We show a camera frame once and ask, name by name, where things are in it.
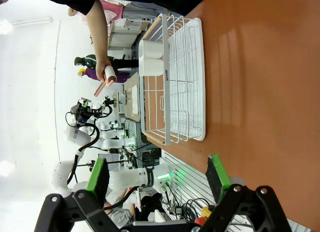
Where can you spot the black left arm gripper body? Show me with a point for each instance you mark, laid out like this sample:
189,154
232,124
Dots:
98,110

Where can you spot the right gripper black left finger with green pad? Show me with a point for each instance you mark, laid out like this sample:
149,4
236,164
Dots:
98,177

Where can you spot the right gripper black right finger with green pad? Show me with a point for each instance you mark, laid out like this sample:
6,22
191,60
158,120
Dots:
218,177

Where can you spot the pink cup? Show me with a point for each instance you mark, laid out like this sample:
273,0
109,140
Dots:
110,75

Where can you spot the person's bare forearm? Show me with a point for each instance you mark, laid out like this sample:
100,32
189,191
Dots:
98,34

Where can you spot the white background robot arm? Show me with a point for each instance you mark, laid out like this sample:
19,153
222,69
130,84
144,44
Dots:
115,143

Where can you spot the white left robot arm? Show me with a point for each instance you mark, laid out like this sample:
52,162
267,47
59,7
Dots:
130,178

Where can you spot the person's hand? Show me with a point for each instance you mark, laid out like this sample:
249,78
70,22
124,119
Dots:
100,69

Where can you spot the person in purple top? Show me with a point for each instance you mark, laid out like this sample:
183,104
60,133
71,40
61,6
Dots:
110,75

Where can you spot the brown background table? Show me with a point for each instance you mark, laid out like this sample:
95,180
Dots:
132,97

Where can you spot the yellow red emergency stop button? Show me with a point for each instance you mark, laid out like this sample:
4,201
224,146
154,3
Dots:
205,214

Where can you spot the seated person in grey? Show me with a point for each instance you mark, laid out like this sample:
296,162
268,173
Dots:
120,213

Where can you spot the person in dark green jacket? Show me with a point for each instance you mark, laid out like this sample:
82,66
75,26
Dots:
100,62

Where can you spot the white cutlery holder cup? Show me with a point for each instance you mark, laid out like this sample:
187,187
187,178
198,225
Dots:
151,59

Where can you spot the white background cabinet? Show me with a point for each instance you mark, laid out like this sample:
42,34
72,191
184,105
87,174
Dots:
125,32

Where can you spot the white plastic drain tray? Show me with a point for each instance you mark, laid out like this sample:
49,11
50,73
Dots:
200,79

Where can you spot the person in pink top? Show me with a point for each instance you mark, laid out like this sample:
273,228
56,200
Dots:
113,10

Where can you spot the grey slotted base plate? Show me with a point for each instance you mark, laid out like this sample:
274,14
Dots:
190,177

